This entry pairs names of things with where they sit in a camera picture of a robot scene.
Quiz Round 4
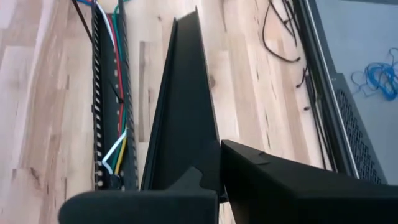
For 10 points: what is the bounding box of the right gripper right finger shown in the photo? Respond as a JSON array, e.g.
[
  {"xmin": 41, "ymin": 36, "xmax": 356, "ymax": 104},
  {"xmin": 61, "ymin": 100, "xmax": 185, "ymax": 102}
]
[{"xmin": 220, "ymin": 139, "xmax": 398, "ymax": 224}]

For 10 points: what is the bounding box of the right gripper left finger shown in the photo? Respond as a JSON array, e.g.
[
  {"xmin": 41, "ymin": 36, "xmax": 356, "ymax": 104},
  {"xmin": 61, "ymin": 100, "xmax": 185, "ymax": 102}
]
[{"xmin": 58, "ymin": 166, "xmax": 220, "ymax": 224}]

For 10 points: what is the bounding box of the yellow cable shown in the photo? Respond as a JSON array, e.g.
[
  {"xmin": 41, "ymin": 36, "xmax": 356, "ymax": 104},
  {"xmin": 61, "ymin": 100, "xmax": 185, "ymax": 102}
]
[{"xmin": 114, "ymin": 136, "xmax": 128, "ymax": 176}]

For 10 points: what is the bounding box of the bundle of coloured cables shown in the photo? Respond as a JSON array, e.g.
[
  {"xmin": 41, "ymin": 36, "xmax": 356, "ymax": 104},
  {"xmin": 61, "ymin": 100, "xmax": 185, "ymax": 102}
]
[
  {"xmin": 95, "ymin": 0, "xmax": 128, "ymax": 175},
  {"xmin": 111, "ymin": 0, "xmax": 129, "ymax": 170},
  {"xmin": 107, "ymin": 14, "xmax": 126, "ymax": 138}
]

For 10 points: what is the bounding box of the black duct cover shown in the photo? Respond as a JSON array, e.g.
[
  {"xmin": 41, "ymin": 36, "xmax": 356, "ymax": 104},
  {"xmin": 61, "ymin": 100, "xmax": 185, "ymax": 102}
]
[{"xmin": 140, "ymin": 6, "xmax": 225, "ymax": 203}]

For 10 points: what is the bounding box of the long black zip tie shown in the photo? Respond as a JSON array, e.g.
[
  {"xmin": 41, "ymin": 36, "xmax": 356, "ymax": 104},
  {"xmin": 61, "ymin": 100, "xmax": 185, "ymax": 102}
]
[
  {"xmin": 71, "ymin": 0, "xmax": 94, "ymax": 44},
  {"xmin": 107, "ymin": 79, "xmax": 126, "ymax": 105},
  {"xmin": 304, "ymin": 73, "xmax": 338, "ymax": 172}
]

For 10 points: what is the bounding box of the black slotted cable duct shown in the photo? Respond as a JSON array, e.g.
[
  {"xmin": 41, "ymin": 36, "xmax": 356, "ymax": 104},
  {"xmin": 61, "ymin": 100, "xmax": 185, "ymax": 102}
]
[{"xmin": 91, "ymin": 0, "xmax": 139, "ymax": 191}]

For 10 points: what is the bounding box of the black computer tower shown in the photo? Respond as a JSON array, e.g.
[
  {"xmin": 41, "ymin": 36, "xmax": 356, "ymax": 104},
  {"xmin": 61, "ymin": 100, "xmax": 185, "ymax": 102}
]
[{"xmin": 323, "ymin": 72, "xmax": 389, "ymax": 185}]

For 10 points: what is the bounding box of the short black zip tie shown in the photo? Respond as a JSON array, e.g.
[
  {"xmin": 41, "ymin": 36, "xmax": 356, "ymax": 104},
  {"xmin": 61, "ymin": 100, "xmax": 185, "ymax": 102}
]
[{"xmin": 295, "ymin": 67, "xmax": 311, "ymax": 89}]

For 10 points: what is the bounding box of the curved black zip tie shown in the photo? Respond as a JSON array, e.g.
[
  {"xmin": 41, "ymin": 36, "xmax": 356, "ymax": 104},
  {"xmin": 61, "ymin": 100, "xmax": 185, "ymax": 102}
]
[{"xmin": 262, "ymin": 0, "xmax": 302, "ymax": 63}]

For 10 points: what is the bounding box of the blue floor cable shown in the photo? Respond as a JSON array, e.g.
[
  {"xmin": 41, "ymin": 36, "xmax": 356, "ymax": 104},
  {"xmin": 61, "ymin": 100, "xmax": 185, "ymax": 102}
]
[{"xmin": 350, "ymin": 47, "xmax": 398, "ymax": 102}]

